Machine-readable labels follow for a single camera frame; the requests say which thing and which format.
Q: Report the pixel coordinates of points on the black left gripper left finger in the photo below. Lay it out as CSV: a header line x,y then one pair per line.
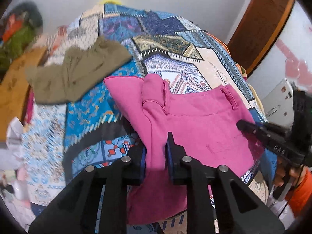
x,y
95,200

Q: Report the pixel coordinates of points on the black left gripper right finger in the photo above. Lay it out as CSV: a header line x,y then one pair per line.
x,y
217,198

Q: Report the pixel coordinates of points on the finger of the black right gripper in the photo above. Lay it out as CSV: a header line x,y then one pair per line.
x,y
270,135

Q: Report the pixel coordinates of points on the pink pants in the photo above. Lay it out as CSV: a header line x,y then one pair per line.
x,y
203,123

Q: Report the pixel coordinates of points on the right hand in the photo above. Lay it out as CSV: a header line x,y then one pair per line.
x,y
297,174

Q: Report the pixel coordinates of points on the blue patchwork bedspread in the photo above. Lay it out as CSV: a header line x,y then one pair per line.
x,y
63,139

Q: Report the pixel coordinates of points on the olive green pants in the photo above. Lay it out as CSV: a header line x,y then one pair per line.
x,y
80,71

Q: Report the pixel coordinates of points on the brown wooden door frame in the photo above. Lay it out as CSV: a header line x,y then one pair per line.
x,y
258,30

